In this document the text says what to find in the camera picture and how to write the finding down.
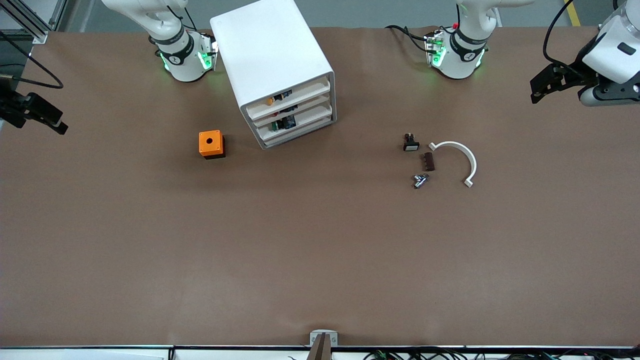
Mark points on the orange box with black base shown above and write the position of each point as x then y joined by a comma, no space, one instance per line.
210,142

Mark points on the white drawer with electronic parts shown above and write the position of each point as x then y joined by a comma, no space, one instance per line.
311,114

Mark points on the white curved plastic bracket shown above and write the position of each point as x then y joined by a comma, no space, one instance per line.
468,155

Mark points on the yellow mushroom push button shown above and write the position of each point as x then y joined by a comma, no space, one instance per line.
270,101

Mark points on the aluminium frame profile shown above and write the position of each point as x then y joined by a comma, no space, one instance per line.
30,22

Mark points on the silver metal key switch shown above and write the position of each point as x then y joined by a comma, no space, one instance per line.
420,181

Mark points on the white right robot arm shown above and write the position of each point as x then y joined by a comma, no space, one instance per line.
185,65

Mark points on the brown table mat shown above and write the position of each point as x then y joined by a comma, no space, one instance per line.
320,250

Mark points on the black switch with white face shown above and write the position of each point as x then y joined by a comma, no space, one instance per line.
411,145

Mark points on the brown pole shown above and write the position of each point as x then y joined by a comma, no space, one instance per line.
320,350

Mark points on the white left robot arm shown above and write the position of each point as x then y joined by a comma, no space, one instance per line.
457,62

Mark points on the green blue electronic component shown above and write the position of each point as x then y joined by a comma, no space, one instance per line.
283,123

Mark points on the white drawer cabinet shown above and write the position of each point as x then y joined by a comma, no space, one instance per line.
265,50

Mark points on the grey mount bracket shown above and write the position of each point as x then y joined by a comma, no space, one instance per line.
315,336

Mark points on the white drawer with button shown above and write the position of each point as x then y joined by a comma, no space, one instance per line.
302,94

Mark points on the brown terminal block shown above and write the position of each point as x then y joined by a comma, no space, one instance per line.
428,162

